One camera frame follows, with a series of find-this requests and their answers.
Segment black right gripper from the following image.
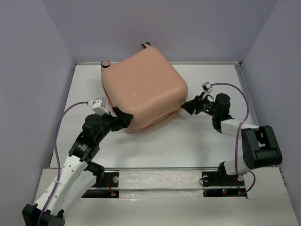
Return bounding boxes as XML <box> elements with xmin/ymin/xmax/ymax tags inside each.
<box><xmin>180</xmin><ymin>91</ymin><xmax>218</xmax><ymax>117</ymax></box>

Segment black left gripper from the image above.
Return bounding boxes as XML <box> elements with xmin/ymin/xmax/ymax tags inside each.
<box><xmin>96</xmin><ymin>106</ymin><xmax>134</xmax><ymax>142</ymax></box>

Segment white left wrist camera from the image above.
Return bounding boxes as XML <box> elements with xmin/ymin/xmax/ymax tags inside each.
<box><xmin>92</xmin><ymin>97</ymin><xmax>108</xmax><ymax>116</ymax></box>

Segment pink hard-shell suitcase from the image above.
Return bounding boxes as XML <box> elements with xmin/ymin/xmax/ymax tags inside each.
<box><xmin>101</xmin><ymin>42</ymin><xmax>188</xmax><ymax>133</ymax></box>

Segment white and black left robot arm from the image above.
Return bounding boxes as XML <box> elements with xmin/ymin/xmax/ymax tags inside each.
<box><xmin>22</xmin><ymin>107</ymin><xmax>134</xmax><ymax>226</ymax></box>

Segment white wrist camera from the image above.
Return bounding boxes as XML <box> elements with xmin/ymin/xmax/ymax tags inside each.
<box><xmin>201</xmin><ymin>81</ymin><xmax>213</xmax><ymax>98</ymax></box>
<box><xmin>92</xmin><ymin>97</ymin><xmax>108</xmax><ymax>116</ymax></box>

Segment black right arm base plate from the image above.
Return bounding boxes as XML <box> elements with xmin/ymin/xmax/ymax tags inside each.
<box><xmin>199</xmin><ymin>171</ymin><xmax>247</xmax><ymax>198</ymax></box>

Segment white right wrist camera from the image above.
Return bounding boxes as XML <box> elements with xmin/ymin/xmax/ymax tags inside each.
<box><xmin>201</xmin><ymin>81</ymin><xmax>213</xmax><ymax>98</ymax></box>

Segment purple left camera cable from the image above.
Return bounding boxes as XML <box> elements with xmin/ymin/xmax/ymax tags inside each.
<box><xmin>36</xmin><ymin>100</ymin><xmax>92</xmax><ymax>226</ymax></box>

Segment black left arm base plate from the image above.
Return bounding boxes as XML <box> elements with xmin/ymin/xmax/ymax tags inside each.
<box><xmin>82</xmin><ymin>172</ymin><xmax>119</xmax><ymax>199</ymax></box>

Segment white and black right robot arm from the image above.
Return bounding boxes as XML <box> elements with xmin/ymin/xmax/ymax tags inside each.
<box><xmin>181</xmin><ymin>92</ymin><xmax>283</xmax><ymax>185</ymax></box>

